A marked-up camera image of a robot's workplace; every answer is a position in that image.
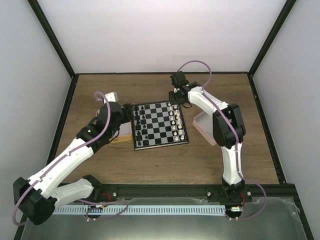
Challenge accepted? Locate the gold metal tin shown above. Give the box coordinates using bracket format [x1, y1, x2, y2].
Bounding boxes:
[95, 108, 132, 143]

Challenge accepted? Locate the black and silver chessboard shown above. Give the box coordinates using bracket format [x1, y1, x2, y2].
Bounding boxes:
[131, 100, 189, 151]

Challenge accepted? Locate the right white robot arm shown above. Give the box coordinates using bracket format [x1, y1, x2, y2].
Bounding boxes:
[168, 80, 246, 202]

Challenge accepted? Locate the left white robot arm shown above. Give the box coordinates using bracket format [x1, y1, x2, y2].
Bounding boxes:
[13, 102, 133, 225]

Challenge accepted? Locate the pink embossed metal tin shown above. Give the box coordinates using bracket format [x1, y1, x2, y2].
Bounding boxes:
[192, 111, 217, 146]

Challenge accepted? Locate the light blue slotted strip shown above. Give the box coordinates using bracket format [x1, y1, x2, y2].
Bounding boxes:
[53, 205, 226, 216]

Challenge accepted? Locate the metal sheet cover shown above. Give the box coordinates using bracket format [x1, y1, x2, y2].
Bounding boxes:
[21, 197, 307, 240]

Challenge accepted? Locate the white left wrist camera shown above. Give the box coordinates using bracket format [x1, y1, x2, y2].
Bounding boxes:
[102, 92, 119, 104]

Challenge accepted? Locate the black enclosure frame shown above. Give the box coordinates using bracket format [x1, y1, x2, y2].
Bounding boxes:
[13, 0, 315, 240]

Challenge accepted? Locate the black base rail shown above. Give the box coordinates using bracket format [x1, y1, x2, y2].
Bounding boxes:
[94, 183, 297, 203]

